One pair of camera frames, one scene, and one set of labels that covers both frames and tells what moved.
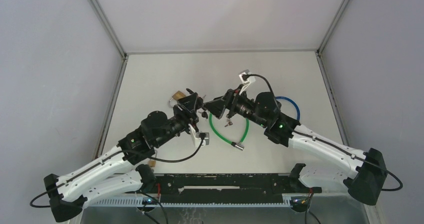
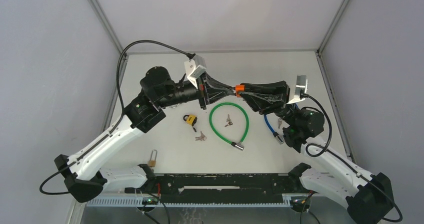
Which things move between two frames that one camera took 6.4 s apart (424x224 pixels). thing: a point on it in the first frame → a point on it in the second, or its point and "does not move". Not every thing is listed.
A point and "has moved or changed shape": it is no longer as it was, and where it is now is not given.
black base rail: (228, 188) does not move
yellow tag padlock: (204, 114) has moved or changed shape
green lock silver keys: (230, 123) does not move
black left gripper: (187, 114) → (211, 95)
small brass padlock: (152, 163) does not move
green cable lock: (238, 146) does not move
